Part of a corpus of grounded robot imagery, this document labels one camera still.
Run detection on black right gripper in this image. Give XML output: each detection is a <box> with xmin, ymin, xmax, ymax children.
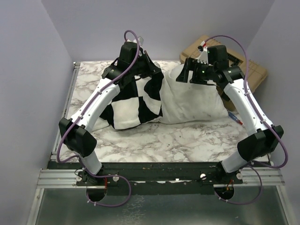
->
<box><xmin>176</xmin><ymin>57</ymin><xmax>215</xmax><ymax>85</ymax></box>

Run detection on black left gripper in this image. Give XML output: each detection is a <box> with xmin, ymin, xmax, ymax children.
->
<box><xmin>130</xmin><ymin>50</ymin><xmax>161</xmax><ymax>79</ymax></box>

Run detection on white pillow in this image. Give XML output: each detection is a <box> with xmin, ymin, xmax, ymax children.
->
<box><xmin>160</xmin><ymin>64</ymin><xmax>228</xmax><ymax>124</ymax></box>

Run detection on black and white checkered pillowcase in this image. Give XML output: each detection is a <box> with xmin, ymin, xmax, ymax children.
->
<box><xmin>93</xmin><ymin>70</ymin><xmax>164</xmax><ymax>131</ymax></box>

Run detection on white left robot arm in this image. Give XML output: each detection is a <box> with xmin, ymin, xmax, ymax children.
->
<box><xmin>59</xmin><ymin>55</ymin><xmax>164</xmax><ymax>185</ymax></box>

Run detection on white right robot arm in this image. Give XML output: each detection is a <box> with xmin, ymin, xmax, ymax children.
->
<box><xmin>176</xmin><ymin>58</ymin><xmax>284</xmax><ymax>183</ymax></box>

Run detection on tan plastic toolbox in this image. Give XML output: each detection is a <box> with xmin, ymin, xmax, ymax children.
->
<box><xmin>180</xmin><ymin>35</ymin><xmax>267</xmax><ymax>111</ymax></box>

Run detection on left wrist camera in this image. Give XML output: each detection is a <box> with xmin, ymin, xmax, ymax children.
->
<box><xmin>116</xmin><ymin>41</ymin><xmax>146</xmax><ymax>71</ymax></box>

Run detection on blue handled screwdriver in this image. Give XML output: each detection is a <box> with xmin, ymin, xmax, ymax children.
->
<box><xmin>228</xmin><ymin>111</ymin><xmax>244</xmax><ymax>127</ymax></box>

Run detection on aluminium left side rail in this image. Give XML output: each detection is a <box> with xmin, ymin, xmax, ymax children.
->
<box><xmin>50</xmin><ymin>61</ymin><xmax>81</xmax><ymax>161</ymax></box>

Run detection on black front mounting rail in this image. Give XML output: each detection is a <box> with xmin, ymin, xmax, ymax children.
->
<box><xmin>47</xmin><ymin>161</ymin><xmax>242</xmax><ymax>199</ymax></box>

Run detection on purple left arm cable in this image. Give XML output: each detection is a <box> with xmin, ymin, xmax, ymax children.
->
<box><xmin>57</xmin><ymin>30</ymin><xmax>141</xmax><ymax>207</ymax></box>

